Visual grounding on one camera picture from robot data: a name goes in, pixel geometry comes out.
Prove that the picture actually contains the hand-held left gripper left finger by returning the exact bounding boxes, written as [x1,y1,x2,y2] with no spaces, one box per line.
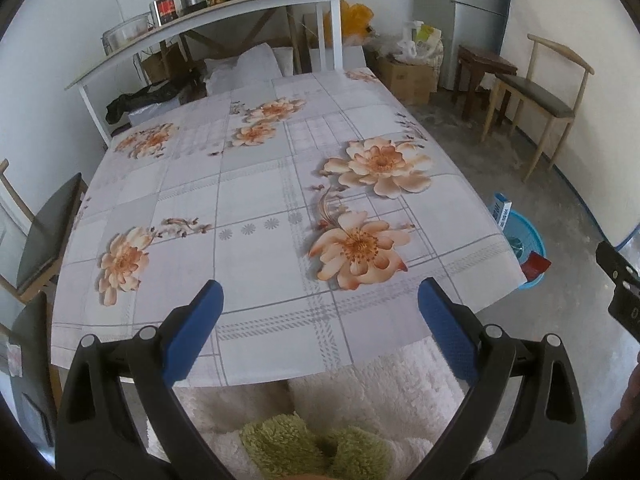
[56,279,236,480]

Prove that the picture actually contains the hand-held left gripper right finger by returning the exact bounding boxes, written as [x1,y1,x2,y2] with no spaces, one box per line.
[410,276,589,480]

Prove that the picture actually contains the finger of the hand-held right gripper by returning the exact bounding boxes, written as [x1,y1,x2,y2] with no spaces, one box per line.
[595,240,640,289]

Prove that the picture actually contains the blue plastic basin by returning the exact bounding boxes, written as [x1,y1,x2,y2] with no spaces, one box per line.
[492,207,548,291]

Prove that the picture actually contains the blue white toothpaste box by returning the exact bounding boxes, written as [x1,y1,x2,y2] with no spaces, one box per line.
[489,192,513,233]

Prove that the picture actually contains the person's right hand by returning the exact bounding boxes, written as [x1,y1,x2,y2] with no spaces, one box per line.
[611,355,640,431]

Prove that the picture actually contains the white fluffy blanket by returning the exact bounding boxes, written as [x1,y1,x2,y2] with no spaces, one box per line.
[145,335,493,480]

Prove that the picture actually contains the red snack packet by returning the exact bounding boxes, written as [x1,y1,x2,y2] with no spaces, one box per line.
[522,252,551,283]

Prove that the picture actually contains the green fluffy cloth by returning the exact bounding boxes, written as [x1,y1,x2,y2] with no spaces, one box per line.
[240,412,393,480]

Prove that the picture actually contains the white leaning mattress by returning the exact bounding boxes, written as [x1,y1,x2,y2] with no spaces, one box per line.
[500,0,640,253]

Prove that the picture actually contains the floral tablecloth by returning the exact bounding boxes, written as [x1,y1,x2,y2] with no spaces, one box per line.
[50,67,528,388]

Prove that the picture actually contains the wooden chair dark seat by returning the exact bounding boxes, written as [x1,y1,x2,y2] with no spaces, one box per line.
[480,34,596,183]
[0,160,88,306]

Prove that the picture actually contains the black bag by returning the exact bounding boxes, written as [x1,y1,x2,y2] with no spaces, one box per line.
[105,77,201,123]

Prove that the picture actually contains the dark wooden stool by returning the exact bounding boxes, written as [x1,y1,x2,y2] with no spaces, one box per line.
[452,44,518,121]

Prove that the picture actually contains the cardboard box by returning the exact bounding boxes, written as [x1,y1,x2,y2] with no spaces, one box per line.
[140,42,188,83]
[375,55,438,106]

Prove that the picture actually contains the white woven sack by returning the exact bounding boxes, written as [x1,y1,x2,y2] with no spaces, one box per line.
[202,42,296,96]

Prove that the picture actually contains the grey refrigerator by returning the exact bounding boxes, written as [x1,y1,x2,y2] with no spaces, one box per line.
[440,0,516,96]

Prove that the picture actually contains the white shelf table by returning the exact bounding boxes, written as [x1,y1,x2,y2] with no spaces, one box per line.
[65,0,353,148]

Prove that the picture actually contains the orange plastic bag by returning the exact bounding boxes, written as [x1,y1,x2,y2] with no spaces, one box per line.
[325,0,376,46]

